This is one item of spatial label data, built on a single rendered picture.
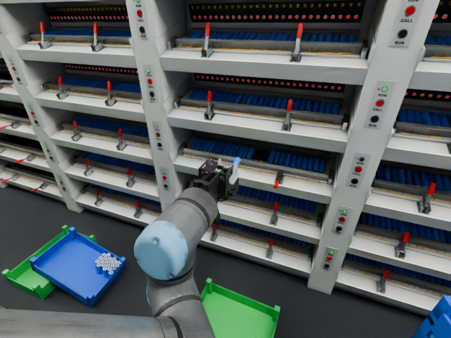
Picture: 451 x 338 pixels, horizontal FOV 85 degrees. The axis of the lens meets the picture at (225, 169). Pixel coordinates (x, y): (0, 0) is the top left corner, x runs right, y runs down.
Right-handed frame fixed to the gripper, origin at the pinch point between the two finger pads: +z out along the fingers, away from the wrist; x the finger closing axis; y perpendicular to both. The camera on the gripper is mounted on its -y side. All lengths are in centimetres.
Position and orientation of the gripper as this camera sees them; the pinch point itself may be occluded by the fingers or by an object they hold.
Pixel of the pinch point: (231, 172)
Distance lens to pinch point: 71.7
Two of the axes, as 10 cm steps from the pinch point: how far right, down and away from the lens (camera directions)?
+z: 3.6, -4.2, 8.3
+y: 0.5, -8.8, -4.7
